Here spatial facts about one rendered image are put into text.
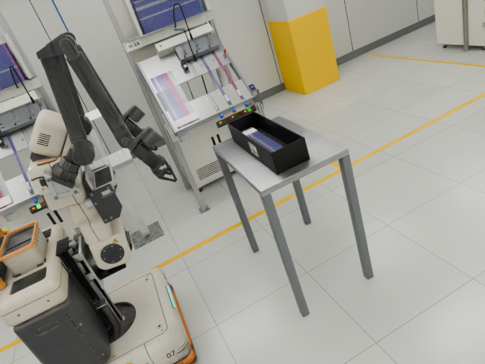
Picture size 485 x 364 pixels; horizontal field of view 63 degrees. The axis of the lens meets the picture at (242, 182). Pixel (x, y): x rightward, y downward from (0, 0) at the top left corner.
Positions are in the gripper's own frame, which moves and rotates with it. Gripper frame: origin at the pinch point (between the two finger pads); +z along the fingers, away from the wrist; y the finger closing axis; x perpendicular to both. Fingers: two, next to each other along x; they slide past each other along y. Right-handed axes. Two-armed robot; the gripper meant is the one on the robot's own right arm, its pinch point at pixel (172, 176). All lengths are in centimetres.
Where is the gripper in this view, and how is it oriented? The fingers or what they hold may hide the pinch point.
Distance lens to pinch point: 166.8
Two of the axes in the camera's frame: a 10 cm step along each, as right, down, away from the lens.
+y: -3.7, -3.3, 8.7
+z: 6.5, 5.8, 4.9
